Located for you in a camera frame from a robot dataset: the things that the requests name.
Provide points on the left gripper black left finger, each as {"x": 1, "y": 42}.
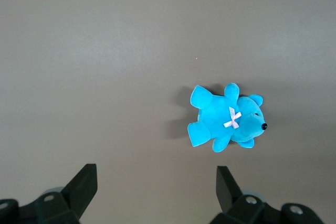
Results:
{"x": 78, "y": 195}

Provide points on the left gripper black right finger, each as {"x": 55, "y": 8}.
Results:
{"x": 231, "y": 203}

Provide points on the blue plush teddy bear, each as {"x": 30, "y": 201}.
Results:
{"x": 215, "y": 116}

